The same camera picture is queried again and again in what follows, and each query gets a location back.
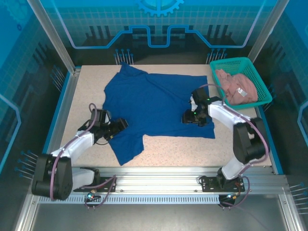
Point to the blue printed t-shirt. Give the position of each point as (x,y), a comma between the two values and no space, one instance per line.
(156,101)

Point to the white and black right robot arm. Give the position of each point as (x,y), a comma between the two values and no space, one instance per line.
(228,115)

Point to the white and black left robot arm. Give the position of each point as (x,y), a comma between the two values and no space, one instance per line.
(72,149)

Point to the white garment label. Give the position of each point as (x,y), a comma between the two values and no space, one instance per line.
(241,92)

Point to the pink garment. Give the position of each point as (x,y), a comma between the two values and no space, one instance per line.
(240,81)

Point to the teal plastic mesh basket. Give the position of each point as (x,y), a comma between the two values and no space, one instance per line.
(240,63)

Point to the small LED connector module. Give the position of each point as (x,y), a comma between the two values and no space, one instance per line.
(231,196)
(91,196)

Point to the steel front shelf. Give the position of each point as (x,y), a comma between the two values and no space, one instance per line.
(156,216)

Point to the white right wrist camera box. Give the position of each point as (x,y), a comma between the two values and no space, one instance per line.
(193,102)

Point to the aluminium table side rail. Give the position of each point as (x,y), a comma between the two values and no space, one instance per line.
(260,115)
(71,84)

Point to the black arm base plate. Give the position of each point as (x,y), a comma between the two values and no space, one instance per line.
(209,185)
(107,183)

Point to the aluminium mounting rail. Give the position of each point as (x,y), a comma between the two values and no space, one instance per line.
(156,180)

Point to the aluminium frame post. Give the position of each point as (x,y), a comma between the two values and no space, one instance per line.
(56,36)
(263,36)

